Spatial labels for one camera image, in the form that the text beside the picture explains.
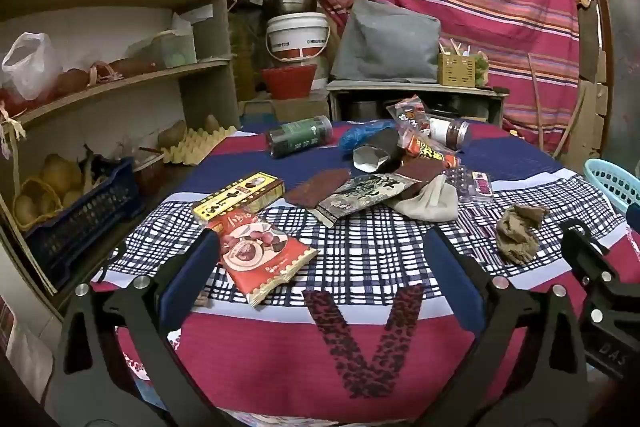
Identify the red snack packet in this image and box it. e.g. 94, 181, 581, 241
206, 212, 319, 308

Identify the light blue plastic basket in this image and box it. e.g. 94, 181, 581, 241
584, 158, 640, 215

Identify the silver black pouch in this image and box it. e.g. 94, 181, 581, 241
367, 128, 416, 172

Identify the blue plastic crate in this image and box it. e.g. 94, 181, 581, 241
25, 157, 146, 290

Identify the pill blister pack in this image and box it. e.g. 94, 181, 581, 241
445, 164, 495, 202

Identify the small woven basket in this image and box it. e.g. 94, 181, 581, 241
12, 177, 63, 228

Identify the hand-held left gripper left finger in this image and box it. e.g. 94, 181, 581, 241
52, 227, 223, 427

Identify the dark green can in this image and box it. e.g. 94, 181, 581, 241
265, 117, 333, 158

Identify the yellow woven utensil holder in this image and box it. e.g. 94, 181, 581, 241
438, 52, 476, 86

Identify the crushed white paper cup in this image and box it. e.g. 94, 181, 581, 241
353, 145, 391, 172

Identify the yellow cardboard box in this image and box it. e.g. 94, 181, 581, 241
192, 172, 286, 225

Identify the beige cloth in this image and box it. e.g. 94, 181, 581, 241
387, 174, 460, 223

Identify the brown spice jar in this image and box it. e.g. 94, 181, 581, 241
427, 116, 472, 148

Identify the grey cushion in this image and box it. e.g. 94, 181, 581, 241
331, 0, 443, 82

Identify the yellow egg tray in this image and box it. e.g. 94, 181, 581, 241
159, 125, 240, 166

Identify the low grey cabinet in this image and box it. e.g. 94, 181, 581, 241
326, 79, 508, 128

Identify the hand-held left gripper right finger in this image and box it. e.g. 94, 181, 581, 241
425, 224, 591, 427

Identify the white plastic bucket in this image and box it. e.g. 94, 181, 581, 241
266, 13, 330, 62

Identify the patterned tablecloth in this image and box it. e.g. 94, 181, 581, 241
90, 119, 640, 427

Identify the crumpled brown sock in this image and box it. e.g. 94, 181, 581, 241
495, 204, 551, 265

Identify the brown cardboard box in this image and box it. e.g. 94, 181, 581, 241
240, 99, 331, 128

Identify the black and white snack packet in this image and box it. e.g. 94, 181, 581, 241
317, 174, 416, 228

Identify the clear orange snack wrapper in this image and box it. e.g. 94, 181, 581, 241
387, 96, 461, 168

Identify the red plastic basin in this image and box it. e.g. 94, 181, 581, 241
261, 64, 318, 100

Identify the white plastic bag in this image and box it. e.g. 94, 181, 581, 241
1, 33, 62, 102

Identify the blue plastic bag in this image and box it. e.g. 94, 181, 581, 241
338, 119, 401, 154

